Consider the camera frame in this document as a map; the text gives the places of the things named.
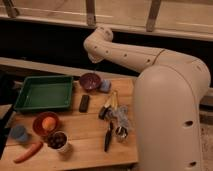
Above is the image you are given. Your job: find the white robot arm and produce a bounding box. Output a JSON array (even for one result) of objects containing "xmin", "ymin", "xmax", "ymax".
[{"xmin": 84, "ymin": 27, "xmax": 211, "ymax": 171}]

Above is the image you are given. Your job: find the purple bowl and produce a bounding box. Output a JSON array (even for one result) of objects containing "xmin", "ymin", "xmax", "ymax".
[{"xmin": 79, "ymin": 73, "xmax": 101, "ymax": 91}]

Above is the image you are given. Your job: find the red bowl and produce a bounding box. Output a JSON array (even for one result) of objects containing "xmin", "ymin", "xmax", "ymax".
[{"xmin": 32, "ymin": 112, "xmax": 60, "ymax": 136}]

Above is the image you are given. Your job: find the blue sponge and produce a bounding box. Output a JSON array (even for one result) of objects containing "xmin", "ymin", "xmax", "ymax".
[{"xmin": 99, "ymin": 79, "xmax": 111, "ymax": 93}]

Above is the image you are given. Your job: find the clear plastic bag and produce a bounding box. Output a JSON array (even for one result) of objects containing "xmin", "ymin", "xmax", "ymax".
[{"xmin": 106, "ymin": 105, "xmax": 130, "ymax": 130}]

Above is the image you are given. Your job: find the black rectangular block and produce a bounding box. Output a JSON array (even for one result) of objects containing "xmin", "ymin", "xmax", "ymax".
[{"xmin": 79, "ymin": 95, "xmax": 90, "ymax": 112}]

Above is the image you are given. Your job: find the wooden cutting board table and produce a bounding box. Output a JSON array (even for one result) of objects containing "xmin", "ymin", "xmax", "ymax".
[{"xmin": 0, "ymin": 83, "xmax": 138, "ymax": 171}]

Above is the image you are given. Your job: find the silver measuring cup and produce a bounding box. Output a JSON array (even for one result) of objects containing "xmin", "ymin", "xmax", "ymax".
[{"xmin": 115, "ymin": 126, "xmax": 128, "ymax": 142}]

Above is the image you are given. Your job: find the orange fruit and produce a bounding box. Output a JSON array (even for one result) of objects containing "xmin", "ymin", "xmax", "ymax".
[{"xmin": 42, "ymin": 117, "xmax": 56, "ymax": 131}]

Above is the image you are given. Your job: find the green plastic tray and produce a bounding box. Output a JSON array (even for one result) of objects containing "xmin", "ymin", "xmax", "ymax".
[{"xmin": 14, "ymin": 75, "xmax": 73, "ymax": 113}]

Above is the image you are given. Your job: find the white cup of grapes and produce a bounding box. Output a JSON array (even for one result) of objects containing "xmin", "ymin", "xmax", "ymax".
[{"xmin": 47, "ymin": 131, "xmax": 69, "ymax": 153}]

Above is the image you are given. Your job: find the orange carrot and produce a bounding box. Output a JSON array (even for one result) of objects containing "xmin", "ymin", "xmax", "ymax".
[{"xmin": 13, "ymin": 141, "xmax": 43, "ymax": 164}]

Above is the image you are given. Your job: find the blue plastic cup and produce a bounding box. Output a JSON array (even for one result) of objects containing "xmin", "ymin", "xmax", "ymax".
[{"xmin": 10, "ymin": 125, "xmax": 29, "ymax": 142}]

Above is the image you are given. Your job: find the wooden handled brush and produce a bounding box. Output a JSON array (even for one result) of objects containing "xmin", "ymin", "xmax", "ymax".
[{"xmin": 98, "ymin": 91, "xmax": 118, "ymax": 119}]

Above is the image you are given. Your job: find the black handled knife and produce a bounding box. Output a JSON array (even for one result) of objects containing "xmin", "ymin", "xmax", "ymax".
[{"xmin": 104, "ymin": 122, "xmax": 114, "ymax": 152}]

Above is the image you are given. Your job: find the wooden railing post middle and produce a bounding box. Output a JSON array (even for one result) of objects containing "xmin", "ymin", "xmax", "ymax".
[{"xmin": 85, "ymin": 0, "xmax": 96, "ymax": 26}]

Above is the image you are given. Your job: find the wooden railing post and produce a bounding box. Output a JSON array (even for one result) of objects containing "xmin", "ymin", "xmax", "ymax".
[
  {"xmin": 2, "ymin": 0, "xmax": 20, "ymax": 18},
  {"xmin": 146, "ymin": 0, "xmax": 161, "ymax": 32},
  {"xmin": 85, "ymin": 0, "xmax": 96, "ymax": 26}
]

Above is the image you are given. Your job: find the wooden railing post right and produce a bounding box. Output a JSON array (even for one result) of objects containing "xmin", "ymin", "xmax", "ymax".
[{"xmin": 146, "ymin": 0, "xmax": 161, "ymax": 32}]

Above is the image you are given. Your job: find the wooden railing post left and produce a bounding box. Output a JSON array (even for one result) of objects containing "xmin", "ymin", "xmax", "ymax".
[{"xmin": 2, "ymin": 0, "xmax": 20, "ymax": 18}]

